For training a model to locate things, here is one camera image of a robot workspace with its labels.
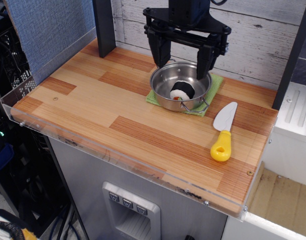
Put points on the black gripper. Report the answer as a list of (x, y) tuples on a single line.
[(187, 22)]

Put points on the yellow handled toy knife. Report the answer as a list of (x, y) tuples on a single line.
[(221, 150)]

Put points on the stainless steel pot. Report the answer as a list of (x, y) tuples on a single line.
[(163, 79)]

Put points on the toy sushi roll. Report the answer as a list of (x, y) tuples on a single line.
[(182, 90)]

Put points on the green cloth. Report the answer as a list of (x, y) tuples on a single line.
[(215, 86)]

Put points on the clear acrylic table guard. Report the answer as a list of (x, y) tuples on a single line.
[(120, 127)]

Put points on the blue fabric panel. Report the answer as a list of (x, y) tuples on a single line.
[(51, 31)]

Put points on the silver toy fridge cabinet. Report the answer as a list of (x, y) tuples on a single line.
[(123, 204)]

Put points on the black plastic crate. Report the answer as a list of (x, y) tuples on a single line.
[(14, 67)]

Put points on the white toy sink unit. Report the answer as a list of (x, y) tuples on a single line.
[(277, 202)]

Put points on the dark left post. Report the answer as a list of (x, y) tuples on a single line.
[(104, 25)]

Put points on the dark post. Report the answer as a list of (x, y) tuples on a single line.
[(104, 25), (291, 64)]

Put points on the dark right post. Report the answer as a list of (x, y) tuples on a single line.
[(291, 64)]

